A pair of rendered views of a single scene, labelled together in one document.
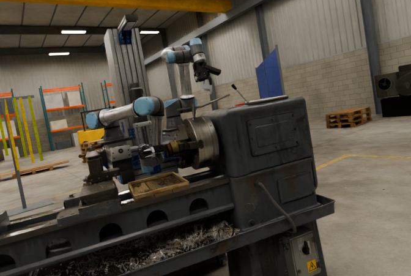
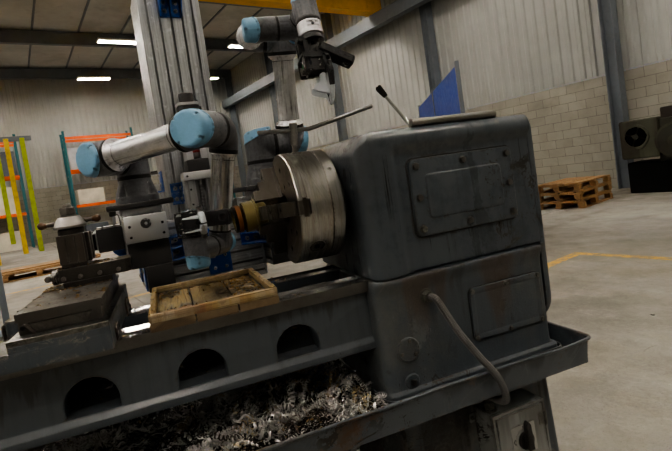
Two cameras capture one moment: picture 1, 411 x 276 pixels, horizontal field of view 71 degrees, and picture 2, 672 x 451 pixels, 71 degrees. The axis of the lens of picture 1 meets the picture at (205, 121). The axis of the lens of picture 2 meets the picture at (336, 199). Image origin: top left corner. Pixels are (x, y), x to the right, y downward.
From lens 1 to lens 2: 0.44 m
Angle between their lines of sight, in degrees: 0
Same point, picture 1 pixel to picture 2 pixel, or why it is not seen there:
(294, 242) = (503, 424)
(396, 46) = (655, 75)
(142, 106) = (188, 127)
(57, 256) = not seen: outside the picture
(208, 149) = (323, 219)
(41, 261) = not seen: outside the picture
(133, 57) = (185, 45)
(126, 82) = (169, 93)
